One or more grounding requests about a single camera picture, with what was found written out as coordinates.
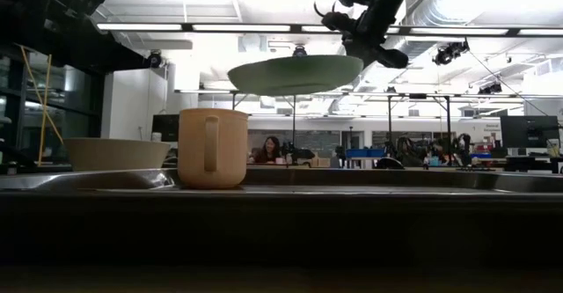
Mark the green plate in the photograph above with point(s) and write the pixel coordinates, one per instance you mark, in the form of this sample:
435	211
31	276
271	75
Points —
294	75

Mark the black computer monitor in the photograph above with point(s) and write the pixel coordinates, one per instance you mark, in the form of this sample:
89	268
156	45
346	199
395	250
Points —
165	128
528	132

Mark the peach ribbed mug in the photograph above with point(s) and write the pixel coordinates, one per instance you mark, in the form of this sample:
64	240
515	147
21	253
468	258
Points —
211	152

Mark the white bowl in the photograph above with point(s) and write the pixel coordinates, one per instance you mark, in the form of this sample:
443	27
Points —
114	154

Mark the blue storage bin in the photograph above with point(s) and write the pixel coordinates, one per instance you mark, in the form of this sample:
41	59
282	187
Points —
365	153

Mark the person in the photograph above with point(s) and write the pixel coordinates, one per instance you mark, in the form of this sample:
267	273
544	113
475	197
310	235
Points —
268	150

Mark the white paper cup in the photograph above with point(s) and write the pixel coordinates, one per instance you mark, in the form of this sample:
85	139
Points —
156	137

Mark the black metal rack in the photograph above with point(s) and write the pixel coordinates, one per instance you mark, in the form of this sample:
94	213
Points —
418	96

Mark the black ceiling camera cluster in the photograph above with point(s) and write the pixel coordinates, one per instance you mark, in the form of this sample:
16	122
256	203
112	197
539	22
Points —
448	54

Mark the long ceiling light bar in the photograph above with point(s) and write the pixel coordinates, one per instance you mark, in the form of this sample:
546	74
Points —
237	27

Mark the black ceiling fixture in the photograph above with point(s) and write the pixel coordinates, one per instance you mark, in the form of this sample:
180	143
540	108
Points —
490	89

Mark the black background robot arm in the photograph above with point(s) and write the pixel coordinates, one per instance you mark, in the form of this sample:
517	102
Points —
413	150

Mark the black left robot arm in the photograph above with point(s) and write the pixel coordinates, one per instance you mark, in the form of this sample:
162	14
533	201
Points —
39	20

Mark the silver ceiling air duct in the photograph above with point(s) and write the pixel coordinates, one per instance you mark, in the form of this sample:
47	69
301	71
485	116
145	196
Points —
413	53

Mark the black hanging dome camera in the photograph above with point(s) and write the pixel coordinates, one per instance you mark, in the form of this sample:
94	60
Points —
300	50
154	59

